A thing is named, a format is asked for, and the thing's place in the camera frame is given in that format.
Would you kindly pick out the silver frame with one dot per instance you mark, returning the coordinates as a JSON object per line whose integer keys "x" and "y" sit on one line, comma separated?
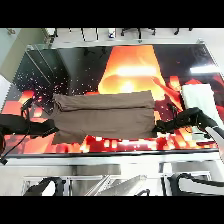
{"x": 113, "y": 173}

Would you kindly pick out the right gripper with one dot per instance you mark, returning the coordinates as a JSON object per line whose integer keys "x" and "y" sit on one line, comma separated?
{"x": 168, "y": 125}

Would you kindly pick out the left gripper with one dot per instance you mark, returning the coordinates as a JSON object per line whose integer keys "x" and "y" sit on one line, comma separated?
{"x": 45, "y": 129}

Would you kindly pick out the black office chair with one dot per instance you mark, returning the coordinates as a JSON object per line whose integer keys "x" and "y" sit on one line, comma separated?
{"x": 138, "y": 31}

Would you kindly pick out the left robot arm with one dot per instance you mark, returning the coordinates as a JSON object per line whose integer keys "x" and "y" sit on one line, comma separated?
{"x": 13, "y": 124}

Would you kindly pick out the pale green garment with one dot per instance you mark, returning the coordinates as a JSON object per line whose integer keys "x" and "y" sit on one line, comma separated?
{"x": 200, "y": 96}

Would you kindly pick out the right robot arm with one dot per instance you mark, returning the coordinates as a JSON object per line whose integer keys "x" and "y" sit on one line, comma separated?
{"x": 206, "y": 123}

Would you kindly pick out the brown T-shirt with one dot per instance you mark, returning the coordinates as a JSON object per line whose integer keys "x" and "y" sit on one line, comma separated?
{"x": 106, "y": 116}

